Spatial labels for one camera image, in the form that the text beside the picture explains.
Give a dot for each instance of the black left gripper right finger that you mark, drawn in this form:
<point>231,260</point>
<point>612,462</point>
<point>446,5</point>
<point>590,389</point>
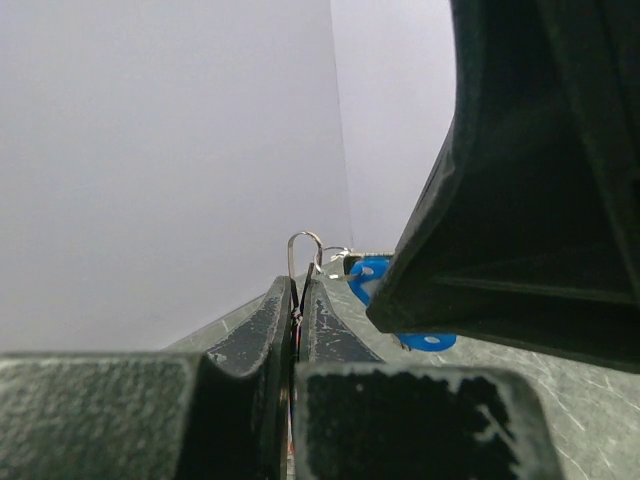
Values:
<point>358,417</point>

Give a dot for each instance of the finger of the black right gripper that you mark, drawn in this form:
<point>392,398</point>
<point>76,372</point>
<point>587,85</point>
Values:
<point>528,224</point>

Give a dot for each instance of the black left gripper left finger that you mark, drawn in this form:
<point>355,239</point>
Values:
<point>217,413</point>

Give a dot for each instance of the silver keyring with clips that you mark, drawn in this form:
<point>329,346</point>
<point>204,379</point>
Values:
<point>310,270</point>

